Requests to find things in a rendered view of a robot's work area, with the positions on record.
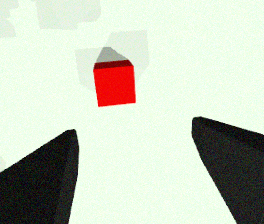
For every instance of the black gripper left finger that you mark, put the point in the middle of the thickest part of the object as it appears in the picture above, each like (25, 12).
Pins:
(39, 188)

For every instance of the red cube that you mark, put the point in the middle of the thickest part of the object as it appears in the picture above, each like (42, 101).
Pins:
(114, 83)

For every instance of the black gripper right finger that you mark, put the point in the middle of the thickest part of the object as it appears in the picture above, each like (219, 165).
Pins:
(234, 159)

